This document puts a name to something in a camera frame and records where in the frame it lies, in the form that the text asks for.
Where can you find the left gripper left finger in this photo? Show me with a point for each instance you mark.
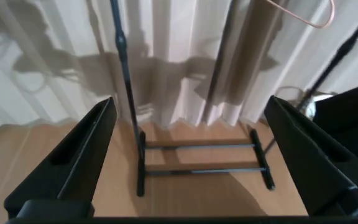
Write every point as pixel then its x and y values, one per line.
pixel 73 161

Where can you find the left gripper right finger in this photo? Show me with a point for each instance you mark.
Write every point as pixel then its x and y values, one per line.
pixel 315 165

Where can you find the pink clothes hanger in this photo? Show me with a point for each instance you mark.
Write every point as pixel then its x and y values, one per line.
pixel 332 15

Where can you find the white laundry basket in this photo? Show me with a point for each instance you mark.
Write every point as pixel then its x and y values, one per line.
pixel 320 99

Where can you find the black clothes rack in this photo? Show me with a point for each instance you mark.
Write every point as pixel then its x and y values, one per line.
pixel 126 77

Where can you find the beige curtain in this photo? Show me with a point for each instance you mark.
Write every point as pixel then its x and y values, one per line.
pixel 57 46

